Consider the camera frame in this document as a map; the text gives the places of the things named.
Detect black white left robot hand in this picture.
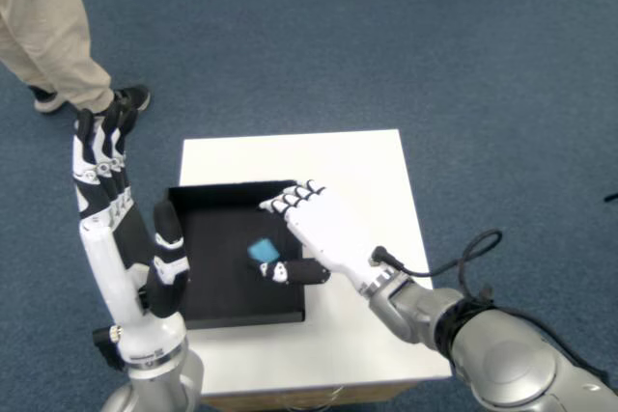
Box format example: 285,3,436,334
71,97,190,368

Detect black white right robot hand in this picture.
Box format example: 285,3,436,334
248,179,402,296

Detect blue cube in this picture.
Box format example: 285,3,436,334
247,236,281,263

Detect black open box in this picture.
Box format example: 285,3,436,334
166,179,308,331

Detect white square table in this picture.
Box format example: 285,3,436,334
179,129,455,412

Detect black left wrist connector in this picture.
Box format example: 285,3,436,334
91,324,126,373

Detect black white sneaker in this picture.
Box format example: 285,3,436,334
113,85,151,115
27,86,68,116

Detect beige trousers of person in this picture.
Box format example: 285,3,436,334
0,0,115,113

